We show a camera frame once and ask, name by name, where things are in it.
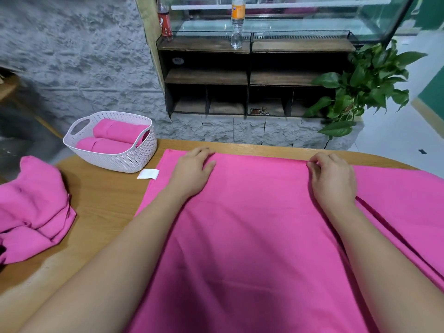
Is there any person's left hand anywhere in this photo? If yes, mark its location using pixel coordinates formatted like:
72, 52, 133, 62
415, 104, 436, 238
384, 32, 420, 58
165, 146, 217, 202

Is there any person's right hand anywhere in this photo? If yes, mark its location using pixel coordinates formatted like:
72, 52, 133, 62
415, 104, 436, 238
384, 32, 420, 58
306, 150, 359, 216

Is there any pink towel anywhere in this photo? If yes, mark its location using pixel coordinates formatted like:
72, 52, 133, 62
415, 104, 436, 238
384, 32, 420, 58
93, 118, 151, 146
127, 148, 444, 333
74, 137, 133, 154

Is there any white woven plastic basket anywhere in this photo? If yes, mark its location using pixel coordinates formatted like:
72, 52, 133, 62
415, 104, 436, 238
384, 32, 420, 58
62, 110, 159, 174

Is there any pile of pink cloths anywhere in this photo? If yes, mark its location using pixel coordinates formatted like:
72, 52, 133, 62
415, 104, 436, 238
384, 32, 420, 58
0, 155, 78, 265

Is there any person's right forearm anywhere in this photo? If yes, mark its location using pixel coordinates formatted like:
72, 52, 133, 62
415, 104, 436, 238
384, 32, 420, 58
326, 204, 444, 333

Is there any person's left forearm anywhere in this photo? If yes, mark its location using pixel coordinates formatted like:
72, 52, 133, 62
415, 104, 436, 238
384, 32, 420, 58
21, 191, 188, 333

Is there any dark wooden shelf cabinet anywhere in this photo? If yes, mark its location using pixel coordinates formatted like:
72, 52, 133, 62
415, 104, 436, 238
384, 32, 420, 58
155, 34, 366, 140

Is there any green potted plant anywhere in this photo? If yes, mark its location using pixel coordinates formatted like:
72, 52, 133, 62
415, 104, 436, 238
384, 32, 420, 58
303, 38, 429, 139

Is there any red label cola bottle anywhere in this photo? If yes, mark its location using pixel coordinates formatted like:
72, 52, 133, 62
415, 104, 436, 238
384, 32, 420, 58
157, 2, 174, 42

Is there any clear bottle with orange label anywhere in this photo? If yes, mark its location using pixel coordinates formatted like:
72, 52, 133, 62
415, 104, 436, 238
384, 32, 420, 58
229, 0, 247, 51

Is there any glass display case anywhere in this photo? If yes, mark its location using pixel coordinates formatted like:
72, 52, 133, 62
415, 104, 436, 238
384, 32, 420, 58
153, 0, 418, 41

